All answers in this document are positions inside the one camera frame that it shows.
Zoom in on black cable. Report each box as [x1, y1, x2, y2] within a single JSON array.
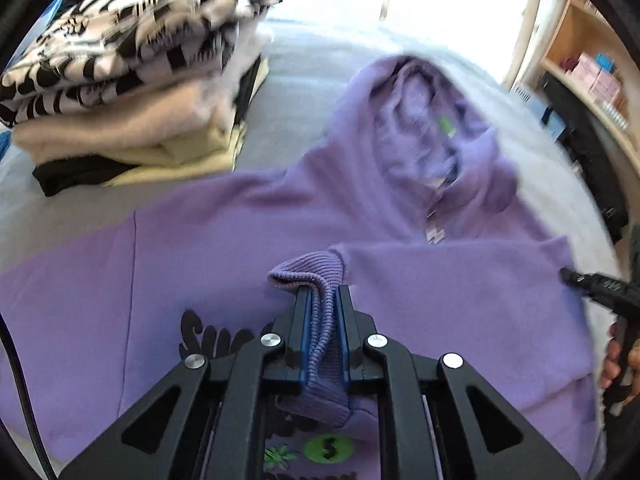
[[0, 310, 53, 480]]

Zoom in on pale yellow garment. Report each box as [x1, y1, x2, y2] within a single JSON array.
[[105, 120, 248, 188]]

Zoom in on person's right hand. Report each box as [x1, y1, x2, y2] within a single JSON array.
[[598, 326, 623, 390]]

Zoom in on wooden bookshelf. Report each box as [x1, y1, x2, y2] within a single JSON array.
[[537, 0, 640, 221]]

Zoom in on beige curtain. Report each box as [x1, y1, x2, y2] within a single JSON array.
[[502, 0, 563, 88]]

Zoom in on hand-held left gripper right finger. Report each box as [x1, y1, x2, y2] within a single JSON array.
[[337, 285, 582, 480]]

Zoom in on purple hoodie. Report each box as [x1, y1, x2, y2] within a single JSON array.
[[0, 55, 608, 480]]

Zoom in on white box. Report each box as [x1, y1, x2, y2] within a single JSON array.
[[512, 81, 537, 107]]

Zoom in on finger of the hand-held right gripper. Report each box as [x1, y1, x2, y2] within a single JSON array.
[[558, 267, 640, 312]]

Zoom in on row of pink boxes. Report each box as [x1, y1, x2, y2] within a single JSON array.
[[567, 51, 625, 110]]

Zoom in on black white patterned garment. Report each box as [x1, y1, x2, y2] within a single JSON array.
[[0, 0, 283, 128]]

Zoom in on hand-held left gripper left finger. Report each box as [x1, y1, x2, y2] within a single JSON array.
[[60, 287, 314, 480]]

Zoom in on black floral garment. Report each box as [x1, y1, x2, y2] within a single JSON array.
[[539, 71, 630, 233]]

